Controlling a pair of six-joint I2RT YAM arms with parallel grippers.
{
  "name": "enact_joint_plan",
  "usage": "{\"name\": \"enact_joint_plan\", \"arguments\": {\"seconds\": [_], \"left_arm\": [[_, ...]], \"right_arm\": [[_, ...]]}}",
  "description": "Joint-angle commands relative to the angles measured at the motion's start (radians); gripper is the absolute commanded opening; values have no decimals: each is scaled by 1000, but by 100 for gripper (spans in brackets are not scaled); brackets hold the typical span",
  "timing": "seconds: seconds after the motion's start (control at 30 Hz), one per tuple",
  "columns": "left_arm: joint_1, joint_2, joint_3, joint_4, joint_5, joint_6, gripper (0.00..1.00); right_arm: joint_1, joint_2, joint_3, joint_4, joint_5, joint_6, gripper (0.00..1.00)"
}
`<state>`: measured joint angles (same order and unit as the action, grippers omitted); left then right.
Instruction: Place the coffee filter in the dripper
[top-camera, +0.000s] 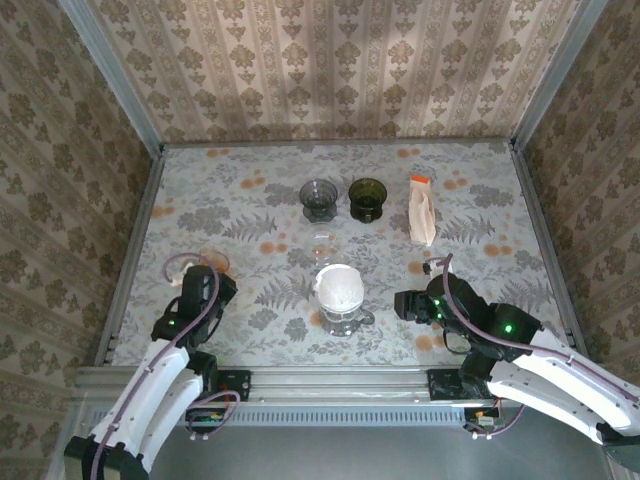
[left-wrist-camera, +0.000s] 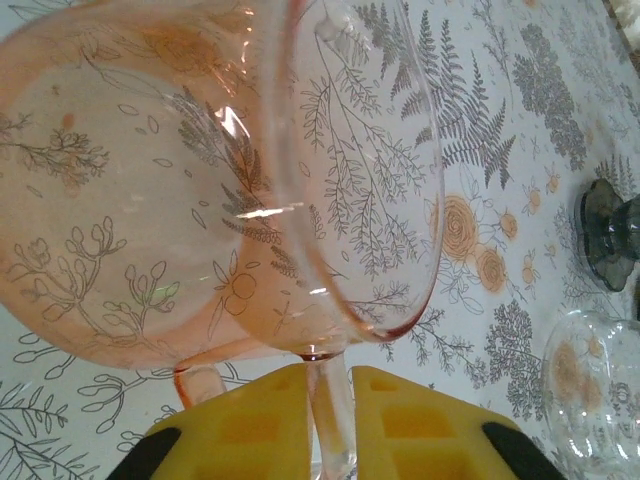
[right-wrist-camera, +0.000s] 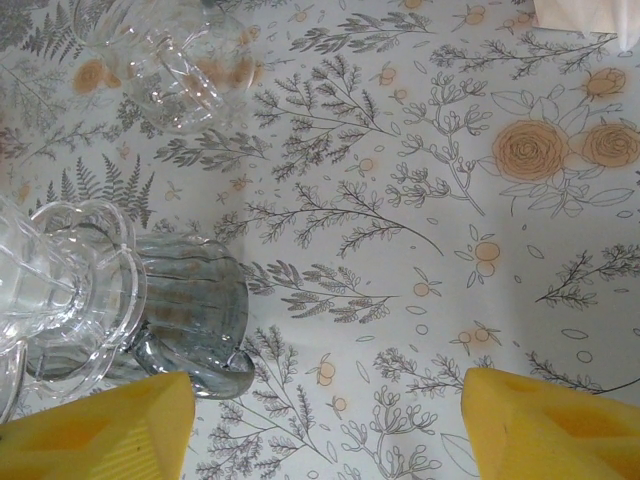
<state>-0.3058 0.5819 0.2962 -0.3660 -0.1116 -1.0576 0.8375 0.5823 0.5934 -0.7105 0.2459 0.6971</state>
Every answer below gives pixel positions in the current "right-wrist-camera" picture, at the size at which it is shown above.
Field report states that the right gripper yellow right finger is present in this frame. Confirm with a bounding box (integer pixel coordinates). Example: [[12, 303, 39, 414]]
[[463, 367, 640, 480]]

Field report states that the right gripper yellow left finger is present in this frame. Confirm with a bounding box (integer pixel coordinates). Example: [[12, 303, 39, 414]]
[[0, 372, 197, 480]]

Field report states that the clear plastic coffee dripper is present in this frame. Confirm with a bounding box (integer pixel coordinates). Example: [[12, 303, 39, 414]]
[[0, 192, 150, 426]]

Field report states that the grey glass server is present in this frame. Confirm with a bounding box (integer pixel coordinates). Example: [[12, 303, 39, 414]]
[[24, 232, 257, 401]]

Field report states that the clear glass server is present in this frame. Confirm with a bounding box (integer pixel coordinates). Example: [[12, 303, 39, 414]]
[[72, 0, 261, 135]]

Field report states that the white coffee filter stack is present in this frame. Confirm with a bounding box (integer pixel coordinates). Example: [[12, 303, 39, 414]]
[[532, 0, 640, 55]]

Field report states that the floral patterned table cover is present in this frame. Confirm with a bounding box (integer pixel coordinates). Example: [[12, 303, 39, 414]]
[[0, 0, 640, 480]]

